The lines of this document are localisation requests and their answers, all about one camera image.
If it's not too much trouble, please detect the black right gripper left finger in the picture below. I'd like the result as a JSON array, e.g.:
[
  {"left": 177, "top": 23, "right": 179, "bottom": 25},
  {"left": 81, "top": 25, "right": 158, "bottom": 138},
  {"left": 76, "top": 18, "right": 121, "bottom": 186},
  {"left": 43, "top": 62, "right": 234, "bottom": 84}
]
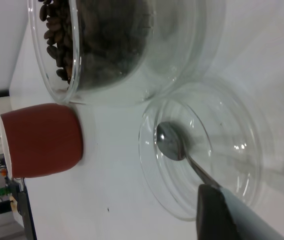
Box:
[{"left": 197, "top": 183, "right": 245, "bottom": 240}]

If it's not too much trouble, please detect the black cable plug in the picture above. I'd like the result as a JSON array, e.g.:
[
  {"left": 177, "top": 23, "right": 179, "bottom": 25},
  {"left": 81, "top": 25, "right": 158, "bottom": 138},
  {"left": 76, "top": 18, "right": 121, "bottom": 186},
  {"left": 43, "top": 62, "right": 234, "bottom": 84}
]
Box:
[{"left": 0, "top": 199, "right": 13, "bottom": 215}]

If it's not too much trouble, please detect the steel spoon pale blue handle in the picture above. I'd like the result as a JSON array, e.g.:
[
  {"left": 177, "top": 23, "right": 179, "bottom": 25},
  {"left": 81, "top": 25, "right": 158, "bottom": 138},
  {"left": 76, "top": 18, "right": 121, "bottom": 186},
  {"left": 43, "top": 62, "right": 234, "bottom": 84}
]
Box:
[{"left": 154, "top": 121, "right": 284, "bottom": 240}]

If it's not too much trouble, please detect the clear double-wall glass cup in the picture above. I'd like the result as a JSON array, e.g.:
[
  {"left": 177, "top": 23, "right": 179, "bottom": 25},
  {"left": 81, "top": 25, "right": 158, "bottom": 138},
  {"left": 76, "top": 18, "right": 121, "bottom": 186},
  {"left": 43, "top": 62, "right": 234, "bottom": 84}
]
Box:
[{"left": 28, "top": 0, "right": 226, "bottom": 106}]

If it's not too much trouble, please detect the red ceramic mug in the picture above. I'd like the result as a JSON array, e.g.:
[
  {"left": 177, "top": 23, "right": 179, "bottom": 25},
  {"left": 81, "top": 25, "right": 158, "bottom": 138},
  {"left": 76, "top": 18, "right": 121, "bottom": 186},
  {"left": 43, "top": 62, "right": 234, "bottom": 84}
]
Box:
[{"left": 0, "top": 103, "right": 84, "bottom": 179}]

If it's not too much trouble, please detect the dark metal frame post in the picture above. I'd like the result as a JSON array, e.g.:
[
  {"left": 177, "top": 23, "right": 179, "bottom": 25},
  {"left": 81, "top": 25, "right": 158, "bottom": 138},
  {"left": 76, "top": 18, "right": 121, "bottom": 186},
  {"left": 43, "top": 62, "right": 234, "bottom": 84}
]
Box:
[{"left": 17, "top": 191, "right": 38, "bottom": 240}]

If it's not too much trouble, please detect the clear round glass lid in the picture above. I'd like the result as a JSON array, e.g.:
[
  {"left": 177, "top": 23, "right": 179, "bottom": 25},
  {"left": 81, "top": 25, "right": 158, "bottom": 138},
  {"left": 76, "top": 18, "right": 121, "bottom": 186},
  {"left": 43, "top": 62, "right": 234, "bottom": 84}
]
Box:
[{"left": 138, "top": 74, "right": 274, "bottom": 222}]

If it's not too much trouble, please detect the pile of coffee beans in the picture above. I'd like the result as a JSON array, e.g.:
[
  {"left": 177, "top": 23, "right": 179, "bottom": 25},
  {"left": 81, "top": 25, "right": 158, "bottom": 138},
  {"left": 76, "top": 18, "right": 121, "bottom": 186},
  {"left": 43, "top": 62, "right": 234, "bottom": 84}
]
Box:
[{"left": 39, "top": 0, "right": 155, "bottom": 91}]

